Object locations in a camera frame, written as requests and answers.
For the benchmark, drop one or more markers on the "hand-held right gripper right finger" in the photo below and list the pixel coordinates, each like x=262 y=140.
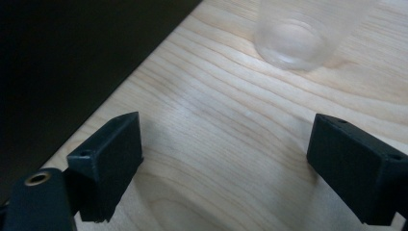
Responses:
x=352 y=166

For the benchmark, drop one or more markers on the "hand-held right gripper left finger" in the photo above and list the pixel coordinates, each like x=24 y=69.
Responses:
x=109 y=160

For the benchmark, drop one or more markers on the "clear plastic cup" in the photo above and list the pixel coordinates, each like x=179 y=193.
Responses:
x=293 y=38

